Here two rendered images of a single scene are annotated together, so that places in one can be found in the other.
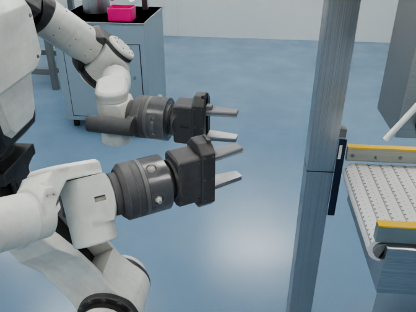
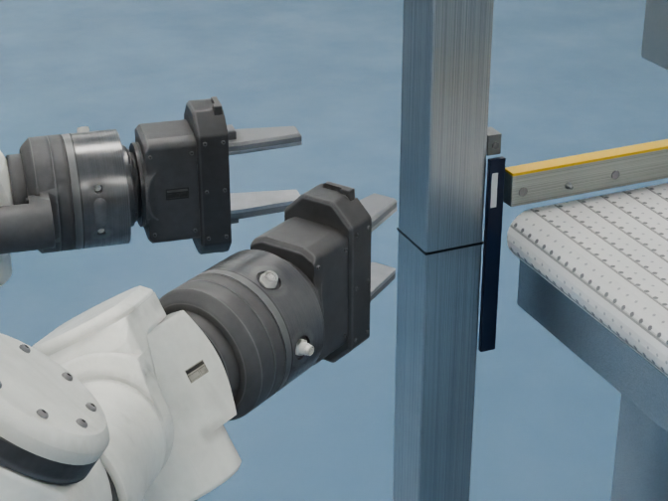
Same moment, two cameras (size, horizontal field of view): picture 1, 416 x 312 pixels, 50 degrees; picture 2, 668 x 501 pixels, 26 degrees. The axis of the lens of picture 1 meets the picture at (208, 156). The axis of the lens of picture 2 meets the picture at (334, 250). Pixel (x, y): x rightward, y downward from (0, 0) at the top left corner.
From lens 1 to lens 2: 0.46 m
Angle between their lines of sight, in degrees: 26
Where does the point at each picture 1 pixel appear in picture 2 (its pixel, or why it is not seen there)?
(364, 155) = (546, 186)
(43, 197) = (144, 379)
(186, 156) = (315, 238)
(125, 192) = (243, 344)
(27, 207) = (136, 404)
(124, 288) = not seen: outside the picture
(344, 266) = not seen: outside the picture
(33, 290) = not seen: outside the picture
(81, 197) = (161, 377)
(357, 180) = (561, 241)
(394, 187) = (640, 237)
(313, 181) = (441, 275)
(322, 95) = (444, 63)
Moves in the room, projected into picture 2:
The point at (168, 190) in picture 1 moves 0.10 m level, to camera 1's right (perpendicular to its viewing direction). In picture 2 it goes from (315, 322) to (451, 286)
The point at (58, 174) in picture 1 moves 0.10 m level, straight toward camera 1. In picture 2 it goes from (134, 325) to (276, 388)
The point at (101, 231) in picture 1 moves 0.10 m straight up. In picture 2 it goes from (222, 448) to (215, 292)
